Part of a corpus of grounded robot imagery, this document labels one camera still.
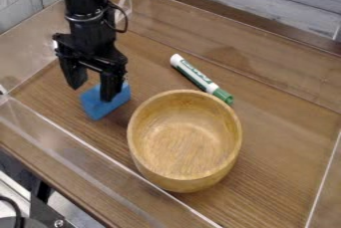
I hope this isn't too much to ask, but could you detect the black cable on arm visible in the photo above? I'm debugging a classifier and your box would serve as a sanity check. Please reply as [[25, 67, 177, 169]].
[[101, 1, 131, 35]]

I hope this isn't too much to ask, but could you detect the black metal table bracket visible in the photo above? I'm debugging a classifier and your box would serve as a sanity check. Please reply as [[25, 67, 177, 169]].
[[29, 201, 74, 228]]

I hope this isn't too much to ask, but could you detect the clear acrylic triangle bracket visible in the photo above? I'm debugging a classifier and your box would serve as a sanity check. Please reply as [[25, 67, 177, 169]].
[[115, 0, 133, 24]]

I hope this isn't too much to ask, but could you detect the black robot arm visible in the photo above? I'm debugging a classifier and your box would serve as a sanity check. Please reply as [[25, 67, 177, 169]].
[[52, 0, 128, 103]]

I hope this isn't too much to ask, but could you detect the brown wooden bowl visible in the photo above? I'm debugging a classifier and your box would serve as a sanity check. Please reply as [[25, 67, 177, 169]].
[[127, 90, 242, 193]]

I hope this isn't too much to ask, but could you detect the blue rectangular block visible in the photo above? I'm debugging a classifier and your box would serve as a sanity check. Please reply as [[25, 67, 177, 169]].
[[80, 83, 131, 120]]

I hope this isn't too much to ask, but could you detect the green white marker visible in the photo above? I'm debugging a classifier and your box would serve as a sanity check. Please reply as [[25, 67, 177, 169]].
[[169, 54, 234, 105]]

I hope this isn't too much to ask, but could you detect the black cable under table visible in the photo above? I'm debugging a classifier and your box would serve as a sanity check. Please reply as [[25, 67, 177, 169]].
[[0, 195, 22, 228]]

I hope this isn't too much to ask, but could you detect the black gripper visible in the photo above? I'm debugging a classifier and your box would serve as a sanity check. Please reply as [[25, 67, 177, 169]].
[[52, 11, 128, 103]]

